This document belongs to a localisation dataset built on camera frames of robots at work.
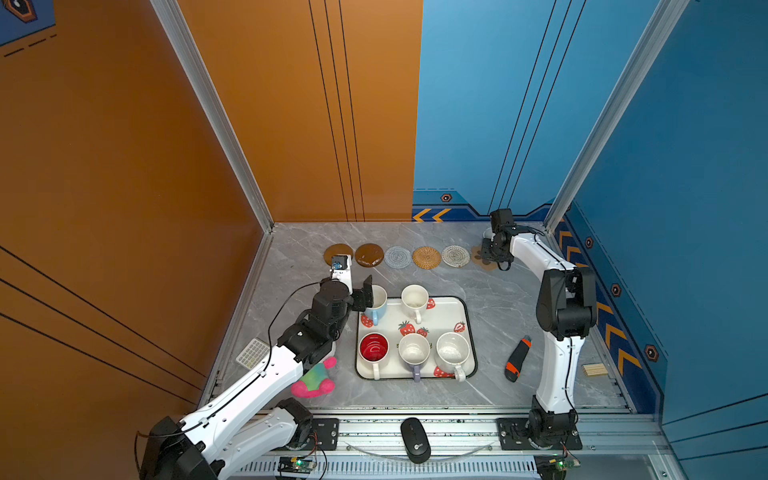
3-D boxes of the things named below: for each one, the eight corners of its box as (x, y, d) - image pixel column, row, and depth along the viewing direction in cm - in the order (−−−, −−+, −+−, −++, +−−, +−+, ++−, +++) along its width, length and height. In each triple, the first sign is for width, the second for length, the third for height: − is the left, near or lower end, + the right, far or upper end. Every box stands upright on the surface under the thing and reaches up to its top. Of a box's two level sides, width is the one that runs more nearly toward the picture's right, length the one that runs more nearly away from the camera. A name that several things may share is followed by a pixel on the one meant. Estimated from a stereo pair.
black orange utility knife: (500, 374, 85) (502, 372, 83) (519, 334, 93) (521, 331, 91) (513, 383, 83) (516, 381, 82) (532, 342, 91) (534, 339, 89)
